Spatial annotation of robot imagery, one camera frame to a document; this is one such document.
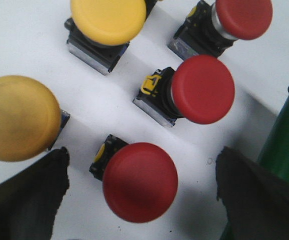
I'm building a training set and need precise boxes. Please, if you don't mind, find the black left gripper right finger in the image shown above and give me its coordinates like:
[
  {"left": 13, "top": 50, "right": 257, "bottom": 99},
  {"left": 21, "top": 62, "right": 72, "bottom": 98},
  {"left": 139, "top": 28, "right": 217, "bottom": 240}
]
[{"left": 215, "top": 147, "right": 289, "bottom": 240}]

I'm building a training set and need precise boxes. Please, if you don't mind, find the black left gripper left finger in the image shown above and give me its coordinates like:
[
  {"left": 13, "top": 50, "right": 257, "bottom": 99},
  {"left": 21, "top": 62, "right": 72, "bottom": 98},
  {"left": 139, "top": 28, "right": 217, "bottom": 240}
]
[{"left": 0, "top": 147, "right": 70, "bottom": 240}]

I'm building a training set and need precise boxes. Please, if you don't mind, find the worn yellow mushroom push button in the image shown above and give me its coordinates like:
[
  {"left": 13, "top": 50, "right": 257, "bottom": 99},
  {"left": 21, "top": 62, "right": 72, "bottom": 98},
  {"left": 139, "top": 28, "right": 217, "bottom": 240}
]
[{"left": 0, "top": 75, "right": 70, "bottom": 162}]

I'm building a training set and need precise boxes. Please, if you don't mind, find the green conveyor belt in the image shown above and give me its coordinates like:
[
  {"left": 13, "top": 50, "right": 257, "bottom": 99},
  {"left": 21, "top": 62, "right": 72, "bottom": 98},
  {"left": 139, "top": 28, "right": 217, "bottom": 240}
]
[{"left": 221, "top": 87, "right": 289, "bottom": 240}]

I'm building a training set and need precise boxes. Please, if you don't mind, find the red mushroom push button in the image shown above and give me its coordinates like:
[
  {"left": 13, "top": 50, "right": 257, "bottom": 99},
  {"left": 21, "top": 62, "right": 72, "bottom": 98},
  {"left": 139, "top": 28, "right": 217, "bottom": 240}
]
[
  {"left": 89, "top": 134, "right": 178, "bottom": 224},
  {"left": 133, "top": 55, "right": 235, "bottom": 128},
  {"left": 167, "top": 0, "right": 273, "bottom": 60}
]

